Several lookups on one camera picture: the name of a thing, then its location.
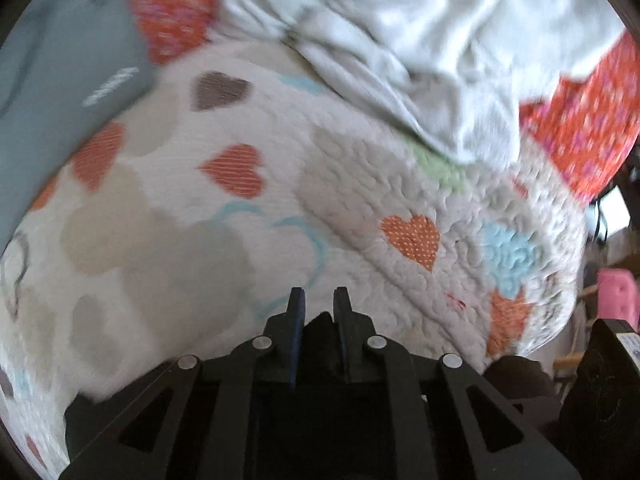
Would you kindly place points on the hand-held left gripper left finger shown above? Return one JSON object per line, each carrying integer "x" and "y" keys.
{"x": 296, "y": 330}

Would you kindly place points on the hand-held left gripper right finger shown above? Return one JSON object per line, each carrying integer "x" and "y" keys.
{"x": 343, "y": 330}

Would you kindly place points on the black pants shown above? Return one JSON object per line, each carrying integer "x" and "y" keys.
{"x": 321, "y": 342}

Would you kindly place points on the pink tufted cushion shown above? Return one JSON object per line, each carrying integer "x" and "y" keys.
{"x": 617, "y": 292}

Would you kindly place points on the heart-print quilt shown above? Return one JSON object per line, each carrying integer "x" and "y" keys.
{"x": 200, "y": 220}

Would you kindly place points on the orange floral blanket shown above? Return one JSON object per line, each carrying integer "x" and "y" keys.
{"x": 590, "y": 130}

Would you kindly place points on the white fleece blanket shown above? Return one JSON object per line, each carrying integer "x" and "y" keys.
{"x": 425, "y": 35}

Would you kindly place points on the grey laptop bag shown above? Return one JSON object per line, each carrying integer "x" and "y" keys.
{"x": 60, "y": 60}

